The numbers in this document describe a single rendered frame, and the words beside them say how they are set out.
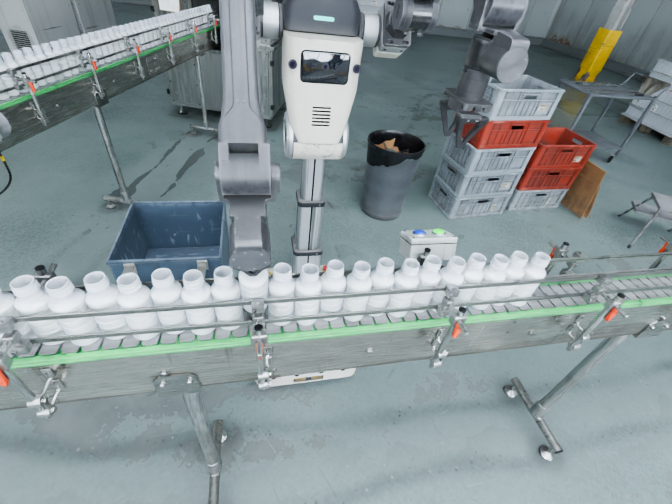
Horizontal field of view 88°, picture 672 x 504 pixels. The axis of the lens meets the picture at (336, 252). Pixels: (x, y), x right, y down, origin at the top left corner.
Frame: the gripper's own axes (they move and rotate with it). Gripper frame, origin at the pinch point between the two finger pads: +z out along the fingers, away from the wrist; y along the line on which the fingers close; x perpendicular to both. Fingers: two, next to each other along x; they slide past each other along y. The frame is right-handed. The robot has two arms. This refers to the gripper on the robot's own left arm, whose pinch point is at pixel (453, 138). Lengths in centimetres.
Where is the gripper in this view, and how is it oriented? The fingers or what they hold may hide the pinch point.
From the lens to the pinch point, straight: 86.2
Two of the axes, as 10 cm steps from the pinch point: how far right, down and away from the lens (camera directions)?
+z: -1.1, 7.5, 6.5
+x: -9.8, 0.4, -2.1
